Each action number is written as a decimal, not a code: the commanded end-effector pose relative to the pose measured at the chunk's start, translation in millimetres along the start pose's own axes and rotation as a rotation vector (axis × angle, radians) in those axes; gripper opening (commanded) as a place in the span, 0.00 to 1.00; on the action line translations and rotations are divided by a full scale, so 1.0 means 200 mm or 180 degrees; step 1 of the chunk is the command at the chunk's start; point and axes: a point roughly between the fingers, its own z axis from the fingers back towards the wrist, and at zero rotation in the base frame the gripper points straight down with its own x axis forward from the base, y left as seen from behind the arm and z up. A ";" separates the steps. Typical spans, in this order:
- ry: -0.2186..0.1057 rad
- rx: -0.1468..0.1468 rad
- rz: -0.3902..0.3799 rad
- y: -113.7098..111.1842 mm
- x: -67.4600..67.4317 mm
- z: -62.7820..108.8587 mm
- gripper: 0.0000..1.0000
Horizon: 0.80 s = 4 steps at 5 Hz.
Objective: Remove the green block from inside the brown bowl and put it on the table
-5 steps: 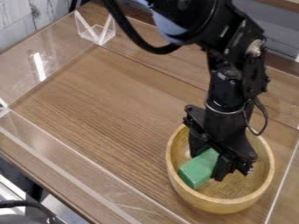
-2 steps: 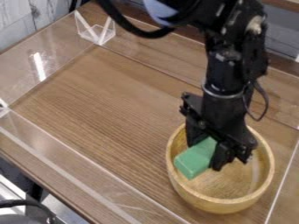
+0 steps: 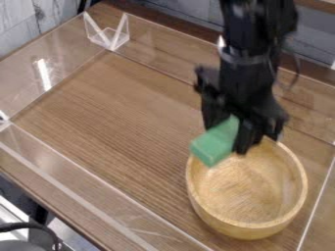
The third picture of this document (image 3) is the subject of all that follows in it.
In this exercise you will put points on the green rectangular block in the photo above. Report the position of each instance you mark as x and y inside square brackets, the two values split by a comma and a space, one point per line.
[213, 146]

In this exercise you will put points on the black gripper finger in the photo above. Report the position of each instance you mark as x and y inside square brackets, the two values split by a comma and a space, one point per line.
[216, 108]
[249, 136]

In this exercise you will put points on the clear acrylic corner bracket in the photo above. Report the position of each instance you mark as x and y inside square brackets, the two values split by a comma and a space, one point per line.
[110, 38]

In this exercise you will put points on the brown wooden bowl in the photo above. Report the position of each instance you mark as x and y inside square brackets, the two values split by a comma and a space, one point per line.
[252, 195]

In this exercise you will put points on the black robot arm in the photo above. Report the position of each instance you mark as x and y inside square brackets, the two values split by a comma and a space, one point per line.
[257, 27]

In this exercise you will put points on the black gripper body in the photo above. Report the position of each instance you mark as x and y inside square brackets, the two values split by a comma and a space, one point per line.
[248, 85]

